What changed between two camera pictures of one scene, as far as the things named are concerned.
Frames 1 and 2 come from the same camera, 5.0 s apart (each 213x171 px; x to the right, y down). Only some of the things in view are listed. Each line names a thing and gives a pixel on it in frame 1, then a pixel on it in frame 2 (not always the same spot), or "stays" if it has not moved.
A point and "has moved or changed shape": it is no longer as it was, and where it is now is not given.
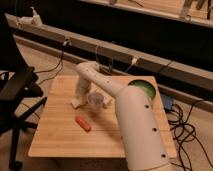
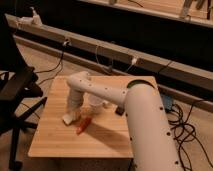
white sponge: (77, 102) has moved or changed shape
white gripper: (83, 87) → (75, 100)
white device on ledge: (34, 20) stays
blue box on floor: (167, 101) stays
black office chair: (22, 95) stays
